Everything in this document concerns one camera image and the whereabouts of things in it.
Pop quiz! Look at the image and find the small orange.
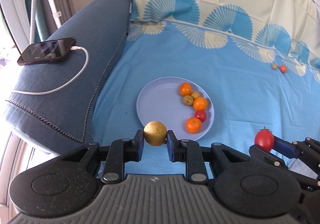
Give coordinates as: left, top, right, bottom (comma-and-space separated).
279, 65, 287, 73
178, 82, 193, 97

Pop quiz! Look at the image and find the lavender plate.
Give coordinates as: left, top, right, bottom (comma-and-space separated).
136, 76, 215, 140

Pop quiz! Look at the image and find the blue sofa armrest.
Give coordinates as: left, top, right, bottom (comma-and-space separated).
5, 0, 131, 154

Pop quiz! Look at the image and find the orange mid tablecloth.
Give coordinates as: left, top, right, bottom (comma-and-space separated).
193, 97, 208, 111

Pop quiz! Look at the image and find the white window frame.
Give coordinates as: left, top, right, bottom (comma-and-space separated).
1, 0, 30, 51

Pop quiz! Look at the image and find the white charging cable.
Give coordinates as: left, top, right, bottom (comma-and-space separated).
11, 45, 90, 96

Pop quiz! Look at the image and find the red cherry tomato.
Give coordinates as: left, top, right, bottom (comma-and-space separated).
194, 111, 207, 123
254, 128, 274, 152

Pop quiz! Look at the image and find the blue fan-pattern tablecloth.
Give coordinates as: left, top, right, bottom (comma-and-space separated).
91, 0, 320, 180

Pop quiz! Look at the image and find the black smartphone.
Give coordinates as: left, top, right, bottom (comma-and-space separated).
17, 37, 75, 66

